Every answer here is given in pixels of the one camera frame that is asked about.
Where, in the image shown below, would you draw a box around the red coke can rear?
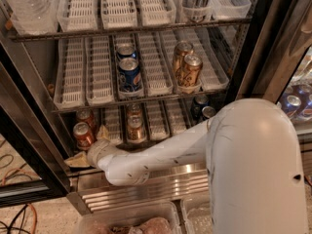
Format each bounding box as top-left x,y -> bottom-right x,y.
76,109 -> 97,132

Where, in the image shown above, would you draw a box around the clear bin with meat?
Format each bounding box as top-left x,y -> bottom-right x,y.
72,201 -> 182,234

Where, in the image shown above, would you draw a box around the dark blue can rear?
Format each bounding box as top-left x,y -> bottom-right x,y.
190,95 -> 209,119

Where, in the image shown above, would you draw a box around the steel fridge vent grille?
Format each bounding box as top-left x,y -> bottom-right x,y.
66,163 -> 209,215

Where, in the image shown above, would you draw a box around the dark blue can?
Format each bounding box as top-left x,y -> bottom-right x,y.
190,95 -> 209,119
200,106 -> 215,121

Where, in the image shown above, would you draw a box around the blue pepsi can rear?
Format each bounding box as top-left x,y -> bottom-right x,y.
117,44 -> 137,60

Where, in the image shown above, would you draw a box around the glass fridge door right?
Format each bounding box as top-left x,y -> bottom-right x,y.
225,0 -> 312,154

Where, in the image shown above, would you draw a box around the dark blue can front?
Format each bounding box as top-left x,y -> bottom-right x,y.
200,106 -> 215,121

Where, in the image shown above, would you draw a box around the blue pepsi can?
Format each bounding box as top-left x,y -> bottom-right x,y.
118,58 -> 141,93
117,44 -> 137,60

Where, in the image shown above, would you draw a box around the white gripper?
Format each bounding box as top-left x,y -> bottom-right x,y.
65,125 -> 119,169

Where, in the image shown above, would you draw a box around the open fridge door left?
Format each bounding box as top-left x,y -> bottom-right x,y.
0,47 -> 70,208

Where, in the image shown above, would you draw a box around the pepsi cans behind glass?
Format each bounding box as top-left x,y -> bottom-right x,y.
276,49 -> 312,122

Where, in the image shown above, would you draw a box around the orange cable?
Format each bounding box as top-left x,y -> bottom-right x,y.
0,168 -> 42,234

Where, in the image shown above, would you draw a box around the gold can front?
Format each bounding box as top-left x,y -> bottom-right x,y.
178,54 -> 203,87

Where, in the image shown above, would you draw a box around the gold can rear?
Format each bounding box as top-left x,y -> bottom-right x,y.
173,41 -> 194,77

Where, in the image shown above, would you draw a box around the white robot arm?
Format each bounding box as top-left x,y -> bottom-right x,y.
87,98 -> 309,234

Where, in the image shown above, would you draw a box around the gold can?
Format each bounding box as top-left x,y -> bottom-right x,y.
173,41 -> 194,77
178,54 -> 203,87

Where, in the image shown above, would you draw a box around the blue pepsi can front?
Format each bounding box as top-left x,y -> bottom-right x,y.
118,58 -> 141,93

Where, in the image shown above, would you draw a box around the black cable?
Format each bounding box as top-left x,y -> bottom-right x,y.
0,203 -> 30,234

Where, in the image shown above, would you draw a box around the clear bin with plastic wrap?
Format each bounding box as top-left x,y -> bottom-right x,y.
180,194 -> 213,234

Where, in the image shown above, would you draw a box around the orange soda can rear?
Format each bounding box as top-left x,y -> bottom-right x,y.
126,103 -> 142,117

